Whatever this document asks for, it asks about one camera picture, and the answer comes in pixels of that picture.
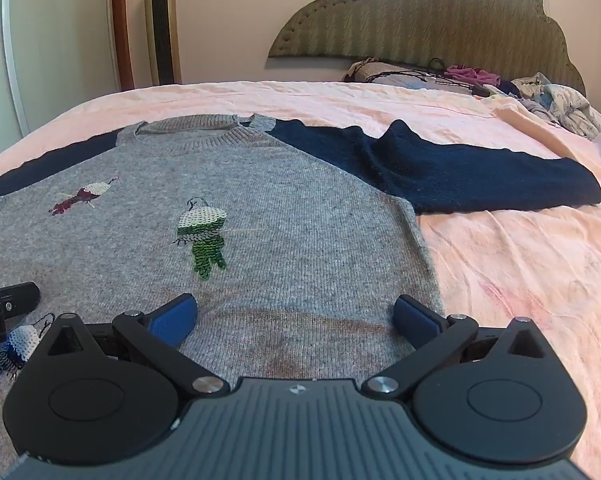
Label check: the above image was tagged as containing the olive padded headboard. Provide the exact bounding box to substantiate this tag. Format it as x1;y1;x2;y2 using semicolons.
268;0;587;96

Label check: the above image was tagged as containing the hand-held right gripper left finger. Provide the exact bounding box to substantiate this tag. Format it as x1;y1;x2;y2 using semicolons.
41;294;231;401

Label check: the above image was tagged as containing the brown wooden door frame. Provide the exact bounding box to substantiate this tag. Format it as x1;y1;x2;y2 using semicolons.
109;0;136;92

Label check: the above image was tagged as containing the gold tower fan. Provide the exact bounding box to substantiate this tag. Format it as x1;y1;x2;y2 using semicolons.
143;0;182;86

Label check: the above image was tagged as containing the grey sweater with navy sleeves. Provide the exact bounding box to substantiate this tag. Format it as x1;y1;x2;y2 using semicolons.
0;114;601;480

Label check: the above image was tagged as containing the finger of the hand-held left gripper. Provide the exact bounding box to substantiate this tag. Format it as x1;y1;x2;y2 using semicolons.
0;282;42;347

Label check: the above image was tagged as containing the purple garment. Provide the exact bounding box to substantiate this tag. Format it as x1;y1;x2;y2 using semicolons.
443;65;501;87

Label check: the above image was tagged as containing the pale peach blanket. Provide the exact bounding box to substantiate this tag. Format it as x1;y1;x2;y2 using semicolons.
483;95;601;171

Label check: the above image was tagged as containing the black cord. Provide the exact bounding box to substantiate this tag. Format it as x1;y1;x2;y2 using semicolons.
367;57;451;84

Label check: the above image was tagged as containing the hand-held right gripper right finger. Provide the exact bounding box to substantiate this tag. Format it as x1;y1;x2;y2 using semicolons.
361;294;549;402

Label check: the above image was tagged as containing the pink bed sheet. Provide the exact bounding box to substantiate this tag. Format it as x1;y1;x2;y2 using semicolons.
0;80;601;480

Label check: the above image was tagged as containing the pile of patterned white clothes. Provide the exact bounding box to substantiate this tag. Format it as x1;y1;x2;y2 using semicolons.
510;72;601;141

